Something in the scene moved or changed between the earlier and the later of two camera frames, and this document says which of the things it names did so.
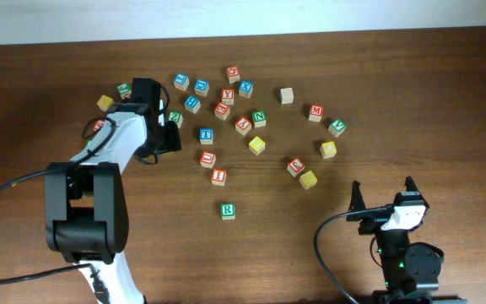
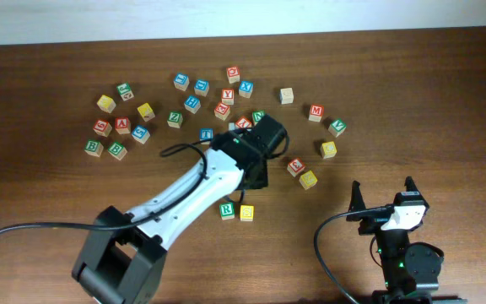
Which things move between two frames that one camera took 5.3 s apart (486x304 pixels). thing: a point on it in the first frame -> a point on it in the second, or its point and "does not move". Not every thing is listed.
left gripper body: x=167 y=139 -> x=261 y=181
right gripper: x=370 y=222 does not move
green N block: x=259 y=118 does not move
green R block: x=228 y=211 does not move
